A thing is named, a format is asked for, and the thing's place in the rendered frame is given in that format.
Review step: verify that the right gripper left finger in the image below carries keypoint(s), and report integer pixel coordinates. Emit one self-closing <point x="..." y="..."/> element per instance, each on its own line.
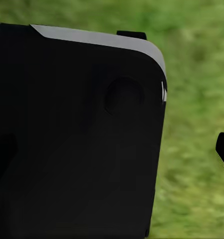
<point x="8" y="150"/>

